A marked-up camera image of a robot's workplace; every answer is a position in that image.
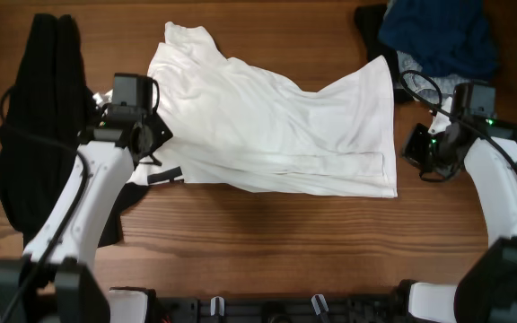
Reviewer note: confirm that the black garment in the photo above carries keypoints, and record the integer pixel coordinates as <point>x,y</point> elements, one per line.
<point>49,104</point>
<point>368,20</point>

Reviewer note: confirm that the dark blue garment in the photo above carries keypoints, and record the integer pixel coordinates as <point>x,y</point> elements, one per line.
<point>443,36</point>

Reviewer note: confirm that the light grey garment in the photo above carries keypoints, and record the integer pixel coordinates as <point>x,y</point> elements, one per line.
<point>421,86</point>

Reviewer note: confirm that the white rail clip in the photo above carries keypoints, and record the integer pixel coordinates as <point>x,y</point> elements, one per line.
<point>321,308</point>
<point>216,306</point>

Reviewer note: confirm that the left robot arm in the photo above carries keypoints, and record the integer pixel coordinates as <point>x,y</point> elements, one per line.
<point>53,280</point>

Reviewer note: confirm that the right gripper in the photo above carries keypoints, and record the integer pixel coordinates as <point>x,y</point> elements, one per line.
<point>412,152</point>

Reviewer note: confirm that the white t-shirt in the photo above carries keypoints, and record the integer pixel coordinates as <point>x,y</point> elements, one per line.
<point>256,130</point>

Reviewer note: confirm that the black garment at top right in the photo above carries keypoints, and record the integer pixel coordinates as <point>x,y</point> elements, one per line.
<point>368,20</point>

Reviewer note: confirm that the black garment on left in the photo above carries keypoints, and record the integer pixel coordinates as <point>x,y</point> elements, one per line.
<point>49,104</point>

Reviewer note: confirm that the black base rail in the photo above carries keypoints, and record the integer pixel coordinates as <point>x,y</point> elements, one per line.
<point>373,308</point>

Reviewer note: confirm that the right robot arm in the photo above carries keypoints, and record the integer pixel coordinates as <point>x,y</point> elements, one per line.
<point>465,135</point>

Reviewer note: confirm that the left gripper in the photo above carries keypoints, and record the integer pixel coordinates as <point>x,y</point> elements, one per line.
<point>163,133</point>

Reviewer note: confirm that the left white rail clip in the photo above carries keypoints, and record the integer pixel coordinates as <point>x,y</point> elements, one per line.
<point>216,306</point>

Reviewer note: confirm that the right white rail clip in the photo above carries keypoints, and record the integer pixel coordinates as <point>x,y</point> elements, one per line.
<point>321,308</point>

